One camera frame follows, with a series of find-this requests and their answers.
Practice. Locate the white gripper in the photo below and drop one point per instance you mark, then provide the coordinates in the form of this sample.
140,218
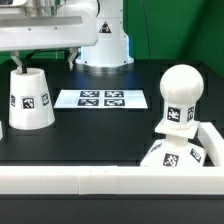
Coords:
42,24

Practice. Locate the white lamp hood cone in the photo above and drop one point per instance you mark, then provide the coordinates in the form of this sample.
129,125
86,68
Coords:
30,105

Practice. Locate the white lamp bulb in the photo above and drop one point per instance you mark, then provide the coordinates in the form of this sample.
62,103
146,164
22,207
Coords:
181,87

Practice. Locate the white lamp base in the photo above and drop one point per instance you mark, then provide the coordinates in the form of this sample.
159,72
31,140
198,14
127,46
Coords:
175,150

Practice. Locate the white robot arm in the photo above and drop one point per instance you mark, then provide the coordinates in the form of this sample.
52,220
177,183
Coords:
111,51

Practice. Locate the white marker sheet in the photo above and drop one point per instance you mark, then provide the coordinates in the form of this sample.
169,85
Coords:
101,99

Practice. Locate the white part at left edge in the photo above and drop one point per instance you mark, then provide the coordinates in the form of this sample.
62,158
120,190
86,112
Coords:
1,131

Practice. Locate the white L-shaped fence wall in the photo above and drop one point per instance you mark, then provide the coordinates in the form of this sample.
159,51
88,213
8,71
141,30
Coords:
89,180

